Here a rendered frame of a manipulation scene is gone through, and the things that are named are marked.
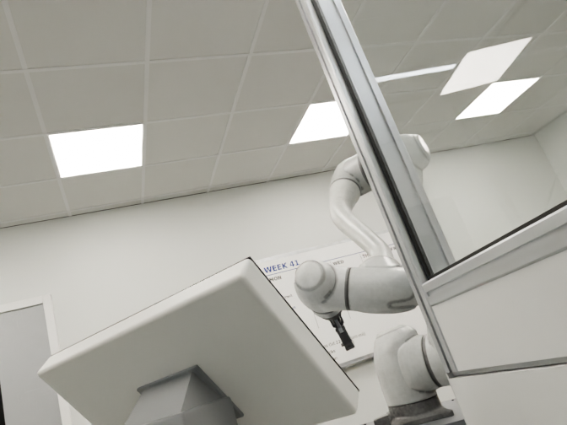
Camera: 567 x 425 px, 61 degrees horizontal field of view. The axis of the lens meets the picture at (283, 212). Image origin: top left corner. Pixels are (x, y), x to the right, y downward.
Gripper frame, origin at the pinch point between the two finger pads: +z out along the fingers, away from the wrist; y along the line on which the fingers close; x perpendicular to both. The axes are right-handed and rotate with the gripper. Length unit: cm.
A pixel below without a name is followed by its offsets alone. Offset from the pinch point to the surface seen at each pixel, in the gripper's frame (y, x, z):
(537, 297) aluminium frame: -33, -25, -82
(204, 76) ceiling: 190, 12, 57
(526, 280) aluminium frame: -31, -25, -82
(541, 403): -43, -20, -73
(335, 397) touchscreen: -30, 4, -61
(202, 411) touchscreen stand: -24, 23, -67
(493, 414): -41, -16, -62
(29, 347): 135, 220, 162
